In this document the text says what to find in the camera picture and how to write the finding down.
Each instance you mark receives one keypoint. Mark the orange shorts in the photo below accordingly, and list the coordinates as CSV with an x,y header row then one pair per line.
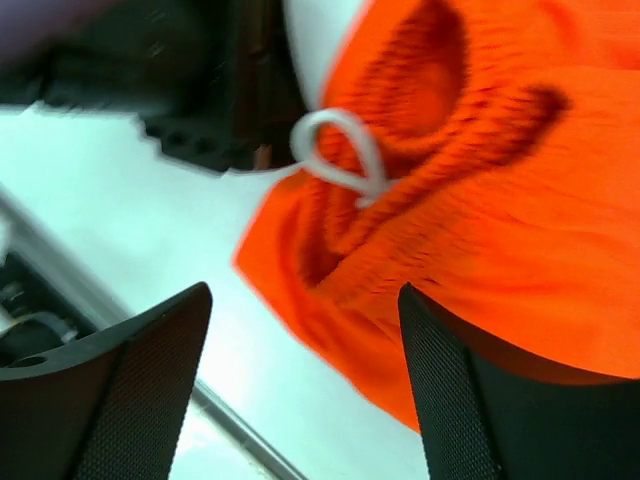
x,y
509,133

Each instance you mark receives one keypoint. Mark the aluminium front rail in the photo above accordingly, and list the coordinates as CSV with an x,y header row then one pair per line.
x,y
25,239

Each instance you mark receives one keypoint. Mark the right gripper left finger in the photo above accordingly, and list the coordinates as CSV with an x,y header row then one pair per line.
x,y
109,406

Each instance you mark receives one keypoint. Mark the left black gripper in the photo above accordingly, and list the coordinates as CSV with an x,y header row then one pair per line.
x,y
212,82

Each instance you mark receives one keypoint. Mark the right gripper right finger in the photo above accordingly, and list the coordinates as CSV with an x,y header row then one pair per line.
x,y
488,409

